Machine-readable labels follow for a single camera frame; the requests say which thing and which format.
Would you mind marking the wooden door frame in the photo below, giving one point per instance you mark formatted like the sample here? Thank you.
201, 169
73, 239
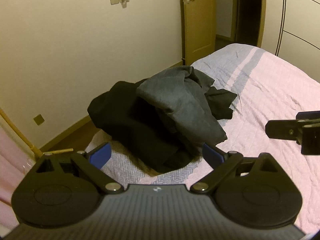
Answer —
261, 12

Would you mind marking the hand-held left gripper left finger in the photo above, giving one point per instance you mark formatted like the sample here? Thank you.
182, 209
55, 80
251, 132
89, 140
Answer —
101, 155

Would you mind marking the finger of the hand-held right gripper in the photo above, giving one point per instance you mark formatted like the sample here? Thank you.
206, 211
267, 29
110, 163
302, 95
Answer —
308, 115
282, 130

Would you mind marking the wall socket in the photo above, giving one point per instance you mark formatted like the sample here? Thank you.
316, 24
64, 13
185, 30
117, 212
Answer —
39, 119

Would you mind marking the pink curtain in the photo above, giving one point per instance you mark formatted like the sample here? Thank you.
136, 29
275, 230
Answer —
10, 170

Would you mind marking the black garment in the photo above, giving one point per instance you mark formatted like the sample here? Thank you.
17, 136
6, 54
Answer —
125, 125

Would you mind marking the black cloth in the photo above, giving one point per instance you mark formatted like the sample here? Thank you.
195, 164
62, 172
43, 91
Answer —
221, 102

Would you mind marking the white wardrobe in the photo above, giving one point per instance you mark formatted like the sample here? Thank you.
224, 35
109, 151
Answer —
300, 17

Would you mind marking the wooden door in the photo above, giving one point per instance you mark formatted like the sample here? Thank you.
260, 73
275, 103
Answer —
200, 25

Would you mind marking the pink and blue bed quilt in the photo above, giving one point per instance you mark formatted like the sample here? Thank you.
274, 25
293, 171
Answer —
262, 92

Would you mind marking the yellow wooden frame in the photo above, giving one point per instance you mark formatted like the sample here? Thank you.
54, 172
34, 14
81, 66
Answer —
15, 130

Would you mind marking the grey pants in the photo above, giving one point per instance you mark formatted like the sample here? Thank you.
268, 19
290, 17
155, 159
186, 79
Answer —
180, 100

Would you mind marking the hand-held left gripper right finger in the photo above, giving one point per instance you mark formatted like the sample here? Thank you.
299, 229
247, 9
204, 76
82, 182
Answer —
212, 155

